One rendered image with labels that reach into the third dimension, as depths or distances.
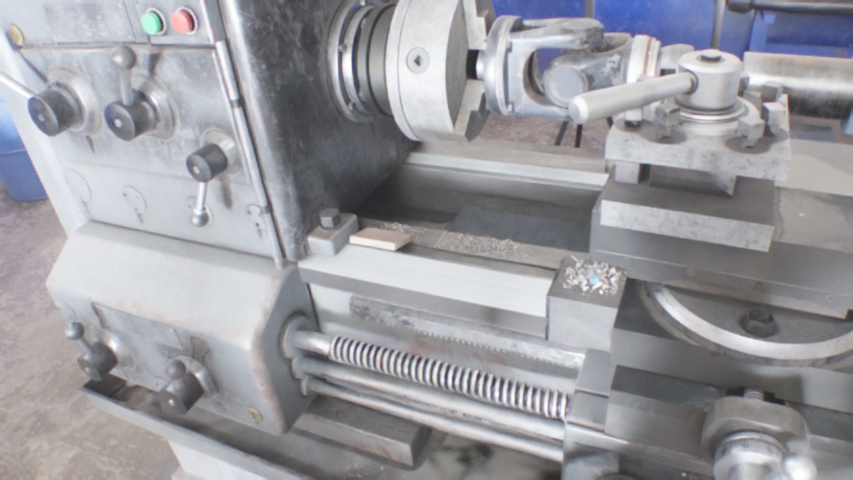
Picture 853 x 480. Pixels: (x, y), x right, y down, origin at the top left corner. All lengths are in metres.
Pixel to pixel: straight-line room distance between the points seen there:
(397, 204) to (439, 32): 0.57
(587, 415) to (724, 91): 0.40
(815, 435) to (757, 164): 0.28
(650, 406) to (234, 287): 0.65
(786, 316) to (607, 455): 0.26
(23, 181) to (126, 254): 2.68
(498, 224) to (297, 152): 0.47
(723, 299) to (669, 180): 0.15
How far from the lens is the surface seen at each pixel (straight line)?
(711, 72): 0.64
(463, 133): 0.92
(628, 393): 0.70
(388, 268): 0.95
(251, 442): 1.34
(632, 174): 0.68
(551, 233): 1.20
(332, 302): 1.07
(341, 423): 1.23
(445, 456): 1.23
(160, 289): 1.12
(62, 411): 2.30
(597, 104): 0.55
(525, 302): 0.87
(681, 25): 4.01
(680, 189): 0.67
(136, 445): 2.05
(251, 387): 1.05
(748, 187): 0.70
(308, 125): 0.95
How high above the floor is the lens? 1.39
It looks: 33 degrees down
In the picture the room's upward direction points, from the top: 7 degrees counter-clockwise
